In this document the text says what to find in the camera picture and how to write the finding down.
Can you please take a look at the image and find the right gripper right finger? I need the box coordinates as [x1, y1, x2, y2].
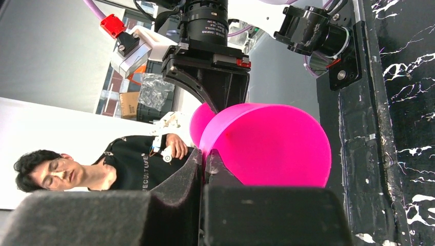
[203, 149, 353, 245]

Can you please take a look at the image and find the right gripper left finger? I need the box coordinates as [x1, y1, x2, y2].
[1, 149, 203, 245]

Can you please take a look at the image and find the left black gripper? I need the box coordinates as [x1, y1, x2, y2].
[162, 40, 251, 113]

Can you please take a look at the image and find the magenta wine glass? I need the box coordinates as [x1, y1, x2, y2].
[190, 103, 332, 188]

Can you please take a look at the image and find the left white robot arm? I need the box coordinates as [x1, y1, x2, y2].
[145, 1, 362, 114]

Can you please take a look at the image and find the person's hand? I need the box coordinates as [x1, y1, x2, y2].
[166, 133, 188, 160]

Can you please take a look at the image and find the seated person black shirt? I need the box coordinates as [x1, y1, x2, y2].
[13, 134, 193, 193]

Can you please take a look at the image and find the cardboard box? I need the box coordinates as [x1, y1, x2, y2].
[120, 92, 140, 119]

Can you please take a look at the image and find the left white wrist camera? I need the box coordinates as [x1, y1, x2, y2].
[100, 14, 176, 78]

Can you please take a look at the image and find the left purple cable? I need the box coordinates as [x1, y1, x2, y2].
[83, 0, 108, 22]

